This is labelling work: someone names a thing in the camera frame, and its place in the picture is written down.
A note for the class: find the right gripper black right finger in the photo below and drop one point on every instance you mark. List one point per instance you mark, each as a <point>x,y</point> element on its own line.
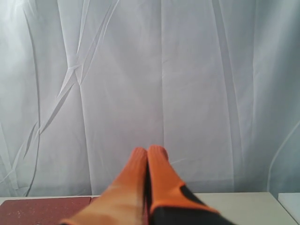
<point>172,202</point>

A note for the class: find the right gripper orange-tipped left finger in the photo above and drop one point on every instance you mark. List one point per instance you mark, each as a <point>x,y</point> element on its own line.
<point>122,203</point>

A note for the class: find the red brick back row left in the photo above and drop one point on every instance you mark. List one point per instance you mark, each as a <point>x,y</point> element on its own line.
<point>48,211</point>

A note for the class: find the white fabric backdrop curtain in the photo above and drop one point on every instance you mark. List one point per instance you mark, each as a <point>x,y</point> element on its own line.
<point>83,82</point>

